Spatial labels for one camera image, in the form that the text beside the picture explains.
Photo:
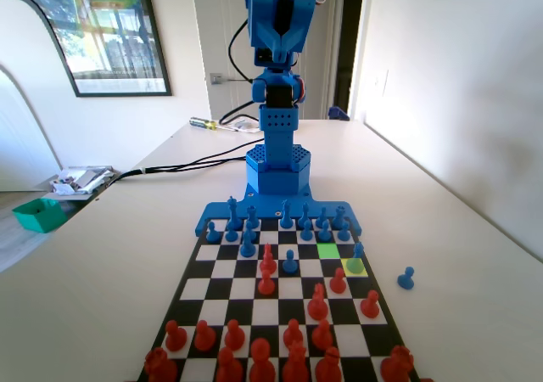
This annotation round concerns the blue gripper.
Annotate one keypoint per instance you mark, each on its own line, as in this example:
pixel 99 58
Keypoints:
pixel 280 42

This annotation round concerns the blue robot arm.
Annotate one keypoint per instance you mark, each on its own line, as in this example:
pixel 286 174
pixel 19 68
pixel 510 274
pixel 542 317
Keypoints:
pixel 278 144

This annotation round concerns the blue chess rook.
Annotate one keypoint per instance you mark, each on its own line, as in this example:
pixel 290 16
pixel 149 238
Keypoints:
pixel 338 218
pixel 253 217

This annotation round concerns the blue chess king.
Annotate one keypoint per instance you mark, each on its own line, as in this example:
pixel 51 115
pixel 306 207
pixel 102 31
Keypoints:
pixel 232 216

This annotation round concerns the blue chess queen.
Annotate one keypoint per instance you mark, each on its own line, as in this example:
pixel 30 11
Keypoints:
pixel 287 220

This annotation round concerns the blue chess pawn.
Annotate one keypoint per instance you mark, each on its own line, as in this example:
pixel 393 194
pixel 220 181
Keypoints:
pixel 324 233
pixel 289 265
pixel 231 235
pixel 343 233
pixel 306 233
pixel 213 234
pixel 250 228
pixel 406 281

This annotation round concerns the red chess bishop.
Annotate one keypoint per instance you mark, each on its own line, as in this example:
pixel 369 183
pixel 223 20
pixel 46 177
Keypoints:
pixel 268 263

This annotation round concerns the red chess pawn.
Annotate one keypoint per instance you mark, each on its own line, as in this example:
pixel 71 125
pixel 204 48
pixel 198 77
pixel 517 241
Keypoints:
pixel 266 286
pixel 370 307
pixel 321 337
pixel 204 339
pixel 292 337
pixel 175 339
pixel 234 339
pixel 338 283

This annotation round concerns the red chess piece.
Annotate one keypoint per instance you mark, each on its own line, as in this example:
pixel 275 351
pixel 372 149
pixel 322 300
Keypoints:
pixel 261 363
pixel 328 369
pixel 295 367
pixel 229 367

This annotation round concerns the white door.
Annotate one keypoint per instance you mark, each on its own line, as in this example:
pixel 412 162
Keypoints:
pixel 220 38

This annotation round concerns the small blue printed part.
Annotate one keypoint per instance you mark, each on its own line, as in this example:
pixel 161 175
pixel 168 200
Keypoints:
pixel 338 114

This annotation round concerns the pile of papers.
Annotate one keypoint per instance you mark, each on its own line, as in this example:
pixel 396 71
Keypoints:
pixel 80 180

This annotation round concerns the white arched panel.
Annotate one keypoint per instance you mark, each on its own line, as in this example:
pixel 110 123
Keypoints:
pixel 21 144

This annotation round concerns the black and white chessboard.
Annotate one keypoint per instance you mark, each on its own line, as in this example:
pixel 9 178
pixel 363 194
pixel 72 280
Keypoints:
pixel 237 288

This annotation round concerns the green open box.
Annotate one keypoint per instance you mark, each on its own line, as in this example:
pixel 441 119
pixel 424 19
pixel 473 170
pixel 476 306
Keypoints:
pixel 38 216

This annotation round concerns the framed wall picture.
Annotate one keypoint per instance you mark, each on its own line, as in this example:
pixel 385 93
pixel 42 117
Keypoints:
pixel 114 38

